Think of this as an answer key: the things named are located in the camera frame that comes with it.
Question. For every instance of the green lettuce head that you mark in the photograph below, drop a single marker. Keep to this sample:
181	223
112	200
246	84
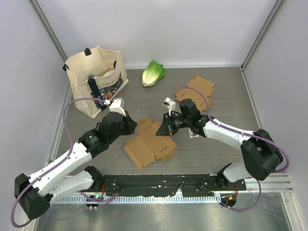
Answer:
153	73

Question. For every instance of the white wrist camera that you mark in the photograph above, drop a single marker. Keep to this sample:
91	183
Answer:
116	105
170	105

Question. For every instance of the small white carton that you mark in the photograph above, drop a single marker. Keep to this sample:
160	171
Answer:
192	134

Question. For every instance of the white item inside bag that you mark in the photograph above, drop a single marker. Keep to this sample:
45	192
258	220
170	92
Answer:
108	73

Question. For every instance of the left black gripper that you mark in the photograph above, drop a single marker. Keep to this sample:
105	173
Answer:
131	124

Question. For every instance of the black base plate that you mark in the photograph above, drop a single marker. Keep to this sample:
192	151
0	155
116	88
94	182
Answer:
191	185

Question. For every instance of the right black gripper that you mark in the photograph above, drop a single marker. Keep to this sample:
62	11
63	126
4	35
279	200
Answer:
164	130

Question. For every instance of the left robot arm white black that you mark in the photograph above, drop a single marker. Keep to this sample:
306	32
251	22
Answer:
37	192

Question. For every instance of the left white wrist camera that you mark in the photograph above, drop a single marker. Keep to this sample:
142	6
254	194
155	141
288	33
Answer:
116	105

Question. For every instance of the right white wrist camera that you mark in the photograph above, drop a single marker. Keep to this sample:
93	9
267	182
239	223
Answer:
170	105

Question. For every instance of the brown cardboard box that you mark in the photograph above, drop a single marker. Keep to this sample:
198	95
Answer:
144	147

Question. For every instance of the white slotted cable duct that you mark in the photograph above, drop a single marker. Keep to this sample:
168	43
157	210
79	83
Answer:
120	200

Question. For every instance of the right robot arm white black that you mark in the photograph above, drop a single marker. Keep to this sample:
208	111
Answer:
260	155

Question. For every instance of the beige canvas tote bag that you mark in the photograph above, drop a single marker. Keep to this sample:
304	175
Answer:
86	71

